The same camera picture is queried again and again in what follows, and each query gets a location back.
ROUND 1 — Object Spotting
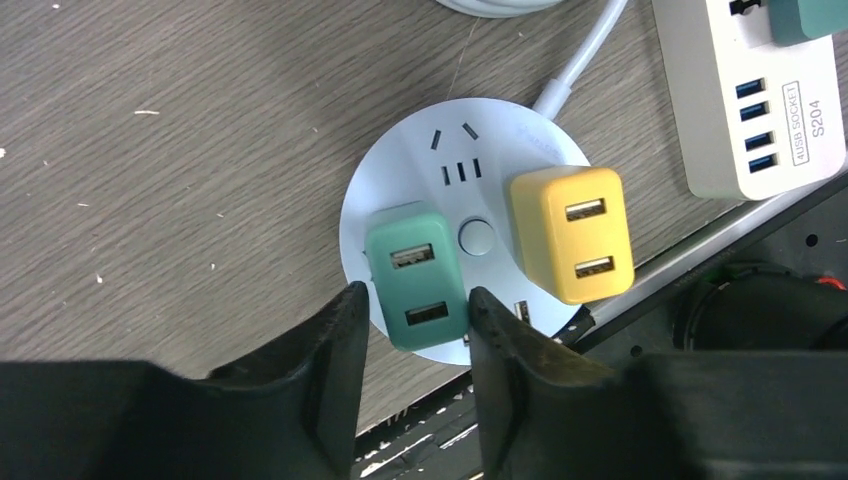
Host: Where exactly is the coiled grey round cable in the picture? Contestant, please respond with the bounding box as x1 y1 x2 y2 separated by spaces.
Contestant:
433 0 629 122

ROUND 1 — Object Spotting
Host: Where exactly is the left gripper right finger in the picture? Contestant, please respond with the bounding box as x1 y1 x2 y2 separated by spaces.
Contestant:
468 287 847 479

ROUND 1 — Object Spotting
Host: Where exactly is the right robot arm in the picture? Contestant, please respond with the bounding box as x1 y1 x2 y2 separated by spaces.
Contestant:
672 262 847 351

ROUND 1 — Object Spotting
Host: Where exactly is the white usb power strip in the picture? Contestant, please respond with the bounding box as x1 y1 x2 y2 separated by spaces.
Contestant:
653 1 846 200

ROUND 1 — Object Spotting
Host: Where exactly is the teal charger on white strip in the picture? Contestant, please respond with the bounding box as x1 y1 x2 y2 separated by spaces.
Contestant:
768 0 847 46

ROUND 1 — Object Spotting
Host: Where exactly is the round blue power strip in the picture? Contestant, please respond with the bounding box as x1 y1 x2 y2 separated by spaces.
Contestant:
339 98 589 337

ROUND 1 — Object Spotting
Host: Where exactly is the yellow charger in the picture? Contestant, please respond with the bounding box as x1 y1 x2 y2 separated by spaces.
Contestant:
509 166 635 305

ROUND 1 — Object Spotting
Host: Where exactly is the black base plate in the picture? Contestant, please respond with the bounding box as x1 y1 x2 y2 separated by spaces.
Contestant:
351 174 847 479

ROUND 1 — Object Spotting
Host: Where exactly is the green charger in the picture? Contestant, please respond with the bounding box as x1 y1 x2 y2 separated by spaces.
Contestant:
364 201 469 352

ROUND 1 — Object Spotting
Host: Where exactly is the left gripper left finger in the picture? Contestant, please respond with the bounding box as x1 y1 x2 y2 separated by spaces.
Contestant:
1 281 369 479

